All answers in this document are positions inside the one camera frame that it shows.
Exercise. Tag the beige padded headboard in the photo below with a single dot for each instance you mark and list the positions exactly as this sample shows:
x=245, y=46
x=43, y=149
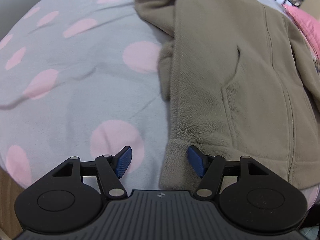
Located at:
x=312, y=3

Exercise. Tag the pink pillow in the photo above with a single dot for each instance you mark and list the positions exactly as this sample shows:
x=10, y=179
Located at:
x=307, y=25

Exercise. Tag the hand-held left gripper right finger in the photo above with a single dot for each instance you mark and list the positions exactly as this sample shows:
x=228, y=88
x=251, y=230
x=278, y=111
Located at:
x=196, y=161

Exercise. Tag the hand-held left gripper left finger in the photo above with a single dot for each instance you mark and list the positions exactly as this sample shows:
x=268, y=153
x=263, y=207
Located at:
x=123, y=161

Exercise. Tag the beige fleece hooded jacket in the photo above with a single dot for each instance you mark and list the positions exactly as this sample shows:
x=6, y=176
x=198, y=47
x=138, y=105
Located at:
x=225, y=67

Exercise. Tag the grey pink-dotted bedsheet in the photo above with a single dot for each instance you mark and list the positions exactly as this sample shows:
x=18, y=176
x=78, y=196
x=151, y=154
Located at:
x=75, y=92

